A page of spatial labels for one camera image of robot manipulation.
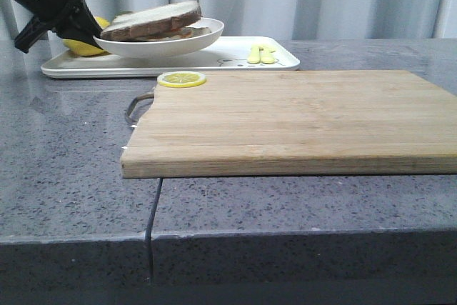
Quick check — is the white bread slice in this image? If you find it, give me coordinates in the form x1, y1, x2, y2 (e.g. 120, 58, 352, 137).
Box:
100, 1, 202, 41

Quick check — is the green lime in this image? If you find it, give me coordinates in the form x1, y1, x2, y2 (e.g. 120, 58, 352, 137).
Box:
114, 11, 134, 18

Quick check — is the metal cutting board handle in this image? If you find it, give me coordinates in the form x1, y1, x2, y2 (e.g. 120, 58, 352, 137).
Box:
124, 90, 155, 125

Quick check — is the white round plate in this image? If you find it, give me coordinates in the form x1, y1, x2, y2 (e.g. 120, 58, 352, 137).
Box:
94, 18, 225, 58

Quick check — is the lemon slice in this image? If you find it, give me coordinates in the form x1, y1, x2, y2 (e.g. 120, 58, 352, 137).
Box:
157, 71, 206, 88

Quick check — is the white rectangular tray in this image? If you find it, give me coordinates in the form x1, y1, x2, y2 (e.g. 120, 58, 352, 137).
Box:
41, 36, 300, 79

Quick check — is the wooden cutting board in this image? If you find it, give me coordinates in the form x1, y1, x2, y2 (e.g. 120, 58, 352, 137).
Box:
121, 70, 456, 179

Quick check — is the fried egg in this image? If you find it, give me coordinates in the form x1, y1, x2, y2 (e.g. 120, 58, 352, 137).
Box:
169, 27, 194, 39

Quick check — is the yellow lemon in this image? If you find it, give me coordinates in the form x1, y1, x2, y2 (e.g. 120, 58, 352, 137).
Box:
62, 16, 110, 57

